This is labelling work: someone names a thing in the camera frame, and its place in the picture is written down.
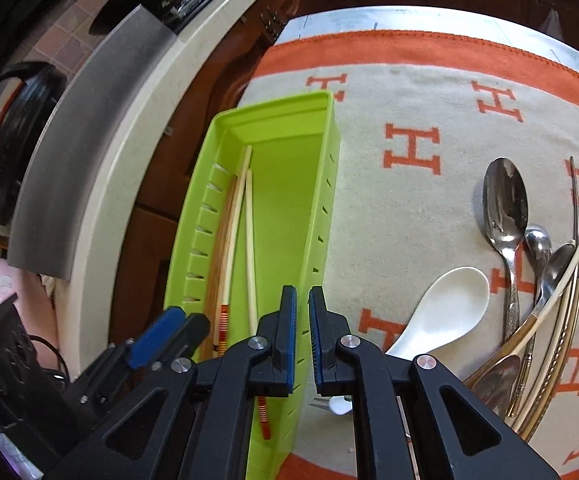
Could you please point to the orange and beige printed blanket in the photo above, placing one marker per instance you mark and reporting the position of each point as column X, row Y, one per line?
column 419, row 100

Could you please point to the white ceramic spoon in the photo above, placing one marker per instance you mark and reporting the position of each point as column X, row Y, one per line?
column 444, row 310

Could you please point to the green plastic utensil tray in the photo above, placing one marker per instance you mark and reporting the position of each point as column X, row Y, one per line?
column 289, row 185

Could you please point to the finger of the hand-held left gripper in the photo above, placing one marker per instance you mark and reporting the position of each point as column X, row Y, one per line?
column 154, row 332
column 189, row 332

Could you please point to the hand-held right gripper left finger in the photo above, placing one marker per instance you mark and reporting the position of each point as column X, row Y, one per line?
column 292, row 330

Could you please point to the pale blue table cover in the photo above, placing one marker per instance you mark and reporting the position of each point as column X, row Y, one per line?
column 419, row 20

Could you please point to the bamboo chopstick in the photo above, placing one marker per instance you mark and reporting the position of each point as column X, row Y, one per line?
column 567, row 320
column 575, row 312

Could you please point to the black and red pressure cooker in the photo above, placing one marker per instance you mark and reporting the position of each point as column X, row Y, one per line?
column 24, row 125

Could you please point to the hanging plastic bag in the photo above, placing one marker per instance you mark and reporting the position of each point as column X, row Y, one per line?
column 553, row 20

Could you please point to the stainless steel splash panel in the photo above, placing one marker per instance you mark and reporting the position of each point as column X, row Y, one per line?
column 79, row 135

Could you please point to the pink container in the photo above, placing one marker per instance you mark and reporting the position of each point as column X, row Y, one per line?
column 9, row 285

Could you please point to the small metal spoon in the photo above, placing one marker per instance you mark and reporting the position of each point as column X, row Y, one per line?
column 538, row 245
column 559, row 265

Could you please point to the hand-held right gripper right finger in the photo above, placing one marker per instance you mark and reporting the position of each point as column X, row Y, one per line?
column 315, row 340

